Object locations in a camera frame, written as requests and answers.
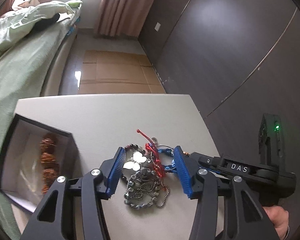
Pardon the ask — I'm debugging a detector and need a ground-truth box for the blue braided bracelet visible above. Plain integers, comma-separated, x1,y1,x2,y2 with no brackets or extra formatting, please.
157,147,180,174

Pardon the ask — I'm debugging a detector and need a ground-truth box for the red cord bracelet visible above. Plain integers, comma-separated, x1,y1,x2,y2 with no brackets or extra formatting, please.
136,128,167,179

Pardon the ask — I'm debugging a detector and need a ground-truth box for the silver butterfly pendant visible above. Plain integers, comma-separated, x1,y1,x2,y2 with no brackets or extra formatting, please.
123,151,147,171

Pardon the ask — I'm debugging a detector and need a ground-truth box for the silver ball chain necklace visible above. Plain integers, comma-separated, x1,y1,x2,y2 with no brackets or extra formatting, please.
123,167,171,211

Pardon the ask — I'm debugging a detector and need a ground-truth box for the dark bead bracelet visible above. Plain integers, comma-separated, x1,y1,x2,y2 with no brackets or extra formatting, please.
123,142,147,156

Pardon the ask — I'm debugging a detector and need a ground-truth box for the brown rudraksha bead bracelet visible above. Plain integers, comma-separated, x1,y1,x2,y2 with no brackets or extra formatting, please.
39,133,60,194

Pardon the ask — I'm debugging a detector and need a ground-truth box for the black jewelry box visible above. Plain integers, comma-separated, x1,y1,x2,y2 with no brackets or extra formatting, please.
0,114,78,213

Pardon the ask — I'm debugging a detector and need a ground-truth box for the person's right hand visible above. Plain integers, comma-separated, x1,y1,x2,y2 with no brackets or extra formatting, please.
263,205,289,239

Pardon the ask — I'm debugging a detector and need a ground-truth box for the flattened cardboard on floor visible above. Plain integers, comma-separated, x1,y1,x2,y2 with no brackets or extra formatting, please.
78,50,166,94

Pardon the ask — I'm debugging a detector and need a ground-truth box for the right pink curtain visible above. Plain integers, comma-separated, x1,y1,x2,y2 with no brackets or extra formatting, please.
94,0,154,38

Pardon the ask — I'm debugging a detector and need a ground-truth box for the bed with green sheet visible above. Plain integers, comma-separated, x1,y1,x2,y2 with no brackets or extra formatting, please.
0,12,79,239

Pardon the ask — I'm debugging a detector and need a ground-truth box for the black garment on bed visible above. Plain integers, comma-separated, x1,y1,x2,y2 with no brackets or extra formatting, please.
32,13,60,31

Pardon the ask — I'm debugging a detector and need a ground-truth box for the green packet on bed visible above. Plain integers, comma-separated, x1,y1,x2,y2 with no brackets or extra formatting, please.
66,0,83,9

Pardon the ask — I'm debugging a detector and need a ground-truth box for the light green crumpled duvet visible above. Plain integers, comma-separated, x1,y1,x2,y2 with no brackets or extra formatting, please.
0,1,80,56

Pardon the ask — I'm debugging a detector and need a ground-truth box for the white wall socket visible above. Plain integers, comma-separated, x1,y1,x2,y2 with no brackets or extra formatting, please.
154,22,161,31

